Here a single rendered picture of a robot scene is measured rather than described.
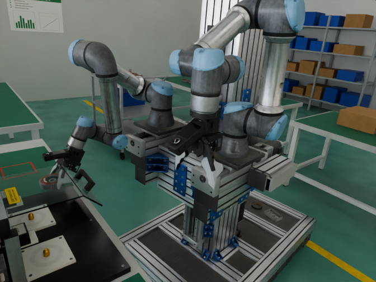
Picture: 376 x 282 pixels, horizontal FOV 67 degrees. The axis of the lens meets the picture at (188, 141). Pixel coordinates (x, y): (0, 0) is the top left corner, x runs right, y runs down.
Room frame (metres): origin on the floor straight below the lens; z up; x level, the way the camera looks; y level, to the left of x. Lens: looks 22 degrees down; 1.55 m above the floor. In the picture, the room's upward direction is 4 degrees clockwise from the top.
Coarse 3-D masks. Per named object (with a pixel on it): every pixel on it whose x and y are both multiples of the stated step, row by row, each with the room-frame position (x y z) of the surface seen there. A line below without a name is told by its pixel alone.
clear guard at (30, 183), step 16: (16, 176) 0.80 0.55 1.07; (32, 176) 0.81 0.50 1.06; (48, 176) 0.82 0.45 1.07; (64, 176) 0.82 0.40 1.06; (0, 192) 0.70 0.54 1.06; (32, 192) 0.72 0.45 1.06; (48, 192) 0.72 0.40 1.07; (64, 192) 0.73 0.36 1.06; (80, 192) 0.73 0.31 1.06; (16, 208) 0.64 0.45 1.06; (32, 208) 0.64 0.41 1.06
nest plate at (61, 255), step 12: (48, 240) 0.84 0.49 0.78; (60, 240) 0.84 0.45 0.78; (24, 252) 0.77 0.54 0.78; (36, 252) 0.77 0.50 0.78; (60, 252) 0.78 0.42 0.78; (24, 264) 0.72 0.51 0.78; (36, 264) 0.72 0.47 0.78; (48, 264) 0.72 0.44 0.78; (60, 264) 0.73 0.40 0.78; (36, 276) 0.68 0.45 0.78
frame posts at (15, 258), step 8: (16, 232) 0.56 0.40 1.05; (8, 240) 0.54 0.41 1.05; (16, 240) 0.55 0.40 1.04; (8, 248) 0.54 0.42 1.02; (16, 248) 0.55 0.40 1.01; (8, 256) 0.53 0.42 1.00; (16, 256) 0.55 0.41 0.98; (16, 264) 0.55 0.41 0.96; (16, 272) 0.54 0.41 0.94; (24, 272) 0.55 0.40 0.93; (16, 280) 0.54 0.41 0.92; (24, 280) 0.55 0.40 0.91
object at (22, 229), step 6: (24, 222) 0.76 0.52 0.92; (12, 228) 0.72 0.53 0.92; (18, 228) 0.73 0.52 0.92; (24, 228) 0.73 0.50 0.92; (18, 234) 0.70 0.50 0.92; (24, 234) 0.70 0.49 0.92; (30, 234) 0.75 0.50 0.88; (24, 240) 0.70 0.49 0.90; (30, 240) 0.71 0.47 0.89; (36, 240) 0.72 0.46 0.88; (24, 246) 0.70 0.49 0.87; (0, 252) 0.66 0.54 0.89
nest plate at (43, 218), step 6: (36, 210) 1.01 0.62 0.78; (42, 210) 1.01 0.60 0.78; (48, 210) 1.01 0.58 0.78; (18, 216) 0.96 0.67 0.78; (24, 216) 0.96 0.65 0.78; (36, 216) 0.97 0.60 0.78; (42, 216) 0.97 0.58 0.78; (48, 216) 0.97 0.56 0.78; (12, 222) 0.92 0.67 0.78; (18, 222) 0.92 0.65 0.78; (30, 222) 0.93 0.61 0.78; (36, 222) 0.93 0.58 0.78; (42, 222) 0.93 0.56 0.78; (48, 222) 0.94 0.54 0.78; (54, 222) 0.94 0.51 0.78; (30, 228) 0.89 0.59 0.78; (36, 228) 0.90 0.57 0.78; (42, 228) 0.91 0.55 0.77
